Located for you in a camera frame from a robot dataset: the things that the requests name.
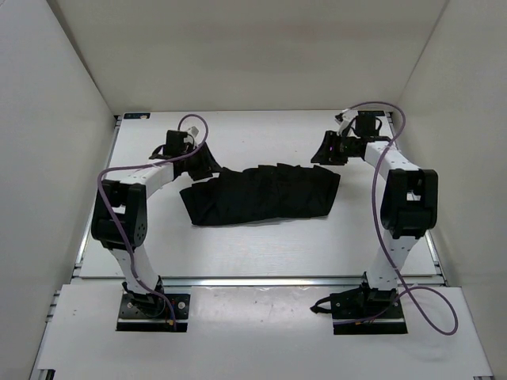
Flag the black pleated skirt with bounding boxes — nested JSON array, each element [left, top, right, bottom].
[[180, 163, 341, 226]]

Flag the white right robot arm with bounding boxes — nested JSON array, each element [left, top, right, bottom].
[[311, 109, 438, 317]]

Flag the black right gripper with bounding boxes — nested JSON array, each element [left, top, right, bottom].
[[311, 131, 358, 167]]

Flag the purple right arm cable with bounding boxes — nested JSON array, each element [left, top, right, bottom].
[[344, 101, 459, 336]]

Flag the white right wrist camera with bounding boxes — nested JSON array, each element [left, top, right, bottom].
[[335, 108, 357, 135]]

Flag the aluminium table rail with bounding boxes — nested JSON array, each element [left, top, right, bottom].
[[71, 275, 445, 287]]

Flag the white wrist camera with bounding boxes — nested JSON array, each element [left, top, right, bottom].
[[186, 126, 199, 138], [335, 108, 357, 135]]

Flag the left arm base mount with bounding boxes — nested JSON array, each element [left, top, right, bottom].
[[116, 293, 191, 333]]

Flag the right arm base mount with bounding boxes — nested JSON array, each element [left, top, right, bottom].
[[310, 288, 408, 336]]

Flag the left corner label sticker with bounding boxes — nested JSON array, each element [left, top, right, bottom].
[[123, 112, 151, 120]]

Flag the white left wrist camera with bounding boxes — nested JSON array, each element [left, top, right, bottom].
[[186, 126, 199, 138]]

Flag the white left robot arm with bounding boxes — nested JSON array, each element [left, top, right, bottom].
[[91, 127, 221, 315]]

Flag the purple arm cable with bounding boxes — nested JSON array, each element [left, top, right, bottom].
[[344, 101, 459, 336], [97, 114, 210, 296]]

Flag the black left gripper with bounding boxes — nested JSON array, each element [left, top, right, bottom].
[[182, 142, 223, 181]]

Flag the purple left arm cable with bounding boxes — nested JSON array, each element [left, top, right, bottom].
[[97, 114, 210, 296]]

